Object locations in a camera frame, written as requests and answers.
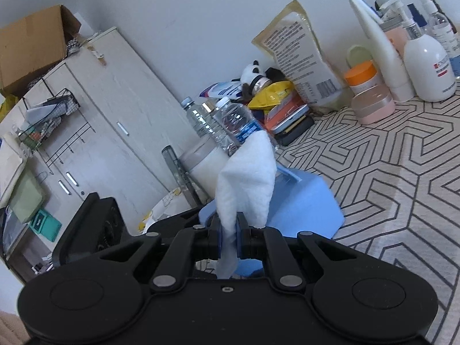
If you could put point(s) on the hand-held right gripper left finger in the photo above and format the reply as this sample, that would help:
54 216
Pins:
218 240

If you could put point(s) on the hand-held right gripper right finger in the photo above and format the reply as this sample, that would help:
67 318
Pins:
241 237

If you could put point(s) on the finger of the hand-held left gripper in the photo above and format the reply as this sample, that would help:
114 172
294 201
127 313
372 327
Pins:
176 221

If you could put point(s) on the white paper towel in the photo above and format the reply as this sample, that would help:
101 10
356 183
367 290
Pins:
248 179

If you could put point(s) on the blue plastic container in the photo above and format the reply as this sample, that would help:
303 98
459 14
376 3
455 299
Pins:
305 208

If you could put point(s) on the white printed plastic bag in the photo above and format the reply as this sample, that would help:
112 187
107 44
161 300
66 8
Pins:
161 208

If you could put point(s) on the teal box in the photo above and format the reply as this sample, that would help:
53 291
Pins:
45 224

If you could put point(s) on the white jar with translucent lid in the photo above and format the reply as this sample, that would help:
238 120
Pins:
206 169

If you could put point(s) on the pale green tray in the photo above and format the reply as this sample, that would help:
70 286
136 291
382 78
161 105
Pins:
27 197

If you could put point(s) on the cream cloth bag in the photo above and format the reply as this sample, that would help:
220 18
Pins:
10 165

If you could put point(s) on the clear plastic bottle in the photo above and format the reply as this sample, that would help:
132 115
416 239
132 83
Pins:
197 115

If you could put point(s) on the blue label water bottle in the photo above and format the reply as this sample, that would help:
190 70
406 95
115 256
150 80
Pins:
233 118

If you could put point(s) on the black flat box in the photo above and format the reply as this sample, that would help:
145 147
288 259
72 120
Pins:
298 133

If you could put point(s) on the silver blue flat case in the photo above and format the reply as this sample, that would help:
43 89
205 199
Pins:
291 121

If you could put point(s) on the orange flat box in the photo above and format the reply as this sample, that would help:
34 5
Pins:
284 109

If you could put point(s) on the white wooden cabinet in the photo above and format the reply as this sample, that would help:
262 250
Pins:
118 97

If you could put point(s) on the white blue packet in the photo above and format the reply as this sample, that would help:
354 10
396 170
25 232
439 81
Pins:
222 89

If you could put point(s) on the yellow snack bag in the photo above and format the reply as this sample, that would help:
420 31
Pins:
273 93

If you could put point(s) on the yellow plastic bag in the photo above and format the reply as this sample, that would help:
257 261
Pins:
7 106

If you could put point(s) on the brown tape roll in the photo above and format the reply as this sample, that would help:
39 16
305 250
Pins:
261 84

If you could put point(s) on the geometric patterned tablecloth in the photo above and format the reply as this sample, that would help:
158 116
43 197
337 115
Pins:
395 187

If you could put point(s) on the panda plush toy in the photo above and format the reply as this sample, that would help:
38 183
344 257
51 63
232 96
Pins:
249 72

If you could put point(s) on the pink round case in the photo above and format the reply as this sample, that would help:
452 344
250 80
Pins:
372 106

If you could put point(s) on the cardboard box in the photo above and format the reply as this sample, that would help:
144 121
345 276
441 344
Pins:
32 50

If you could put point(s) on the large beige food pouch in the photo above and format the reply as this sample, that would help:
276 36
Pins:
298 54

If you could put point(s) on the orange lid jar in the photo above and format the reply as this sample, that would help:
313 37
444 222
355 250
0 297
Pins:
361 73

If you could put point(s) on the large white tube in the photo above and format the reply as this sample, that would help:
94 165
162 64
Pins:
381 50

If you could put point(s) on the pink bottle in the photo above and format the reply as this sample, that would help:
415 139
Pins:
395 39

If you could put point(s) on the white pump bottle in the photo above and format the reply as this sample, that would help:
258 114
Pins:
427 68

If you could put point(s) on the dark blue spray bottle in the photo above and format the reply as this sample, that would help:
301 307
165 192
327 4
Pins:
417 14

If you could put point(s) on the clear spray bottle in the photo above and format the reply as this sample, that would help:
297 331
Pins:
445 32

